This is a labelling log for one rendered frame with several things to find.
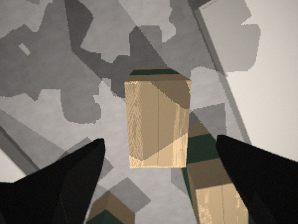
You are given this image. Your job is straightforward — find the white long shallow tray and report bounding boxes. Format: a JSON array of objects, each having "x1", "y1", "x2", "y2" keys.
[
  {"x1": 195, "y1": 0, "x2": 298, "y2": 161},
  {"x1": 0, "y1": 131, "x2": 37, "y2": 183}
]

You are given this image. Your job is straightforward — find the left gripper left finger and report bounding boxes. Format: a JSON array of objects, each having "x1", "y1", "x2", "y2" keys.
[{"x1": 0, "y1": 138, "x2": 105, "y2": 224}]

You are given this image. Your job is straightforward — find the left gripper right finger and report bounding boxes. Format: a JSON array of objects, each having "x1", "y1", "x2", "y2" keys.
[{"x1": 216, "y1": 135, "x2": 298, "y2": 224}]

